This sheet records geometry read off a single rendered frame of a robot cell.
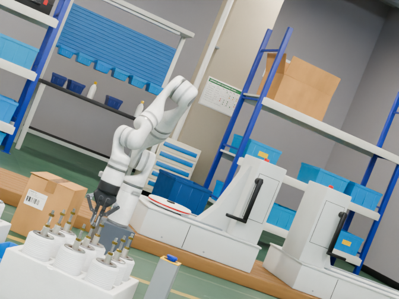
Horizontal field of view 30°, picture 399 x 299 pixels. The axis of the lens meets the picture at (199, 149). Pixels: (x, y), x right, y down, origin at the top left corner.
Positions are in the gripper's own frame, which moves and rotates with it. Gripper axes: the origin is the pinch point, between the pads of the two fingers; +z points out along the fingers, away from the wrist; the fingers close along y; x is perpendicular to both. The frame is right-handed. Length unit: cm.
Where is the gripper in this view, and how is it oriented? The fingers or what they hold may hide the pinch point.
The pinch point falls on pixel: (95, 219)
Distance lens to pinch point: 263.9
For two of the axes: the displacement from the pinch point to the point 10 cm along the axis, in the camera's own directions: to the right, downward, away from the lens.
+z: -3.8, 9.3, 0.1
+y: 9.1, 3.7, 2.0
